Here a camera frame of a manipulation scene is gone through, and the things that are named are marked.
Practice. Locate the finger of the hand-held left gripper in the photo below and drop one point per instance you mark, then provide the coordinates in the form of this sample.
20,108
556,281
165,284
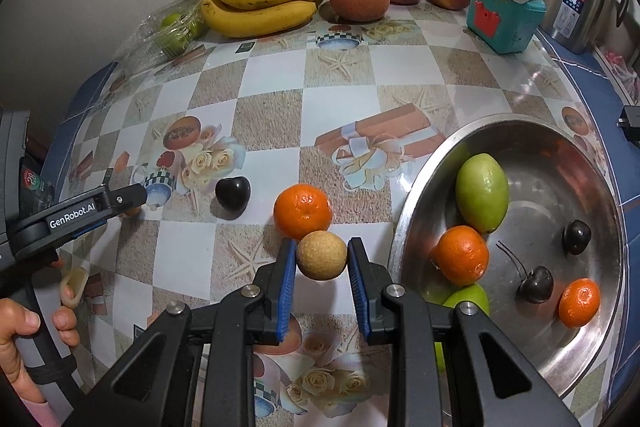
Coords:
127,197

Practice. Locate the teal plastic box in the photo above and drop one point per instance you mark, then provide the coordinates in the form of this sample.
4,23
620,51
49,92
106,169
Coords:
505,19

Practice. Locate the orange mandarin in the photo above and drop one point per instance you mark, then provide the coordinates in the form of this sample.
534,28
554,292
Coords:
302,212
579,302
462,254

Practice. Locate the checkered printed tablecloth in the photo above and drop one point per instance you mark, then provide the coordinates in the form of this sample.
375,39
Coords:
280,107

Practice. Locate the pink plastic bag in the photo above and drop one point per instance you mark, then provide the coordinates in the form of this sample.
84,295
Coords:
620,64

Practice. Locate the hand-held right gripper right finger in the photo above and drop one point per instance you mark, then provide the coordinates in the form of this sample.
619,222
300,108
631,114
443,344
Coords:
359,287

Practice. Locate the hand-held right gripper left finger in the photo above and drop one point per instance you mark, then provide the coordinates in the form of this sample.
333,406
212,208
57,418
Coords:
286,287

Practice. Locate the bright green jujube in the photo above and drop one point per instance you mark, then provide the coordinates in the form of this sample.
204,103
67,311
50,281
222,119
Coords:
472,294

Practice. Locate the person's left forearm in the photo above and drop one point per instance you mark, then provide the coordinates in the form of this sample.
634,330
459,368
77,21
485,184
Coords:
42,414

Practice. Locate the pale green jujube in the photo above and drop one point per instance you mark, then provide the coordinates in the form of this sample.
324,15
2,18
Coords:
482,192

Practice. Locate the tan longan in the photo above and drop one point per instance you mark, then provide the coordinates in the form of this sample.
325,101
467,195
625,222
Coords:
322,254
132,210

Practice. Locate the person's left hand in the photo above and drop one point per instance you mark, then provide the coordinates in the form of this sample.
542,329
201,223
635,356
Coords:
17,322

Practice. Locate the clear container of green fruit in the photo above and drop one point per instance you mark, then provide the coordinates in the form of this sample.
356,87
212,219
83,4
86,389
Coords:
160,37

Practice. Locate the dark cherry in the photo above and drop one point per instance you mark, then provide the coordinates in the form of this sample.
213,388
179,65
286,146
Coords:
536,285
233,193
575,237

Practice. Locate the black adapter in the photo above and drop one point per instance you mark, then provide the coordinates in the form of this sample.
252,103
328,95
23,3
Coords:
631,117

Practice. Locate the stainless steel bowl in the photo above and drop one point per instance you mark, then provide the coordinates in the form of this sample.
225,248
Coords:
545,187

